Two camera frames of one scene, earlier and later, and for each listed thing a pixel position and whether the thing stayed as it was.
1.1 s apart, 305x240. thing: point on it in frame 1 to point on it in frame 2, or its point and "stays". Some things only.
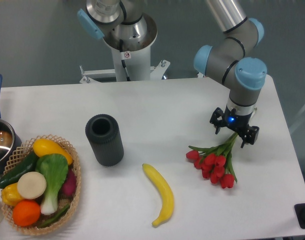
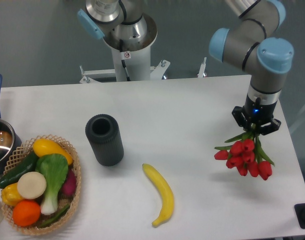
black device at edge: (304, 214) stays
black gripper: (237, 122) to (258, 114)
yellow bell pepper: (10, 195) stays
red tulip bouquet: (215, 162) to (246, 154)
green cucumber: (30, 165) stays
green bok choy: (54, 168) stays
